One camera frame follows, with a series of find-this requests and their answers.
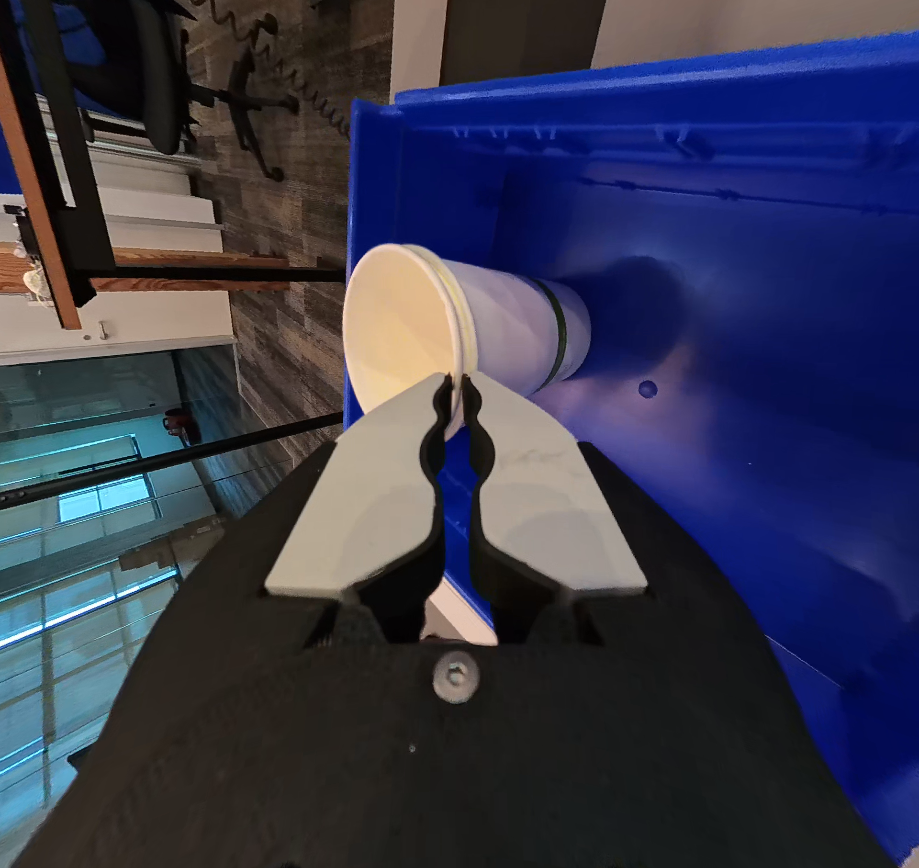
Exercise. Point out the wooden table black frame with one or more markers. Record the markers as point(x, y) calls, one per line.
point(47, 236)

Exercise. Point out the black desk mat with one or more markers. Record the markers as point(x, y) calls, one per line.
point(524, 13)

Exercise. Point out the white paper cup green band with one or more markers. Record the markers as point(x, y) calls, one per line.
point(502, 329)

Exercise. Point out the office chair with blue cloth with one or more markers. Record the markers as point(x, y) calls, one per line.
point(154, 78)

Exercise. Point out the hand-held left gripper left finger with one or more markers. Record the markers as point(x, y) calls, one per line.
point(344, 509)

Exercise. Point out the long blue plastic bin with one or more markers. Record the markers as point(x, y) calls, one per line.
point(754, 272)

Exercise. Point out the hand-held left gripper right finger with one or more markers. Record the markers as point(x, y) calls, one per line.
point(553, 516)

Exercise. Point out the wooden post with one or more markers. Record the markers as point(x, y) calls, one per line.
point(215, 259)

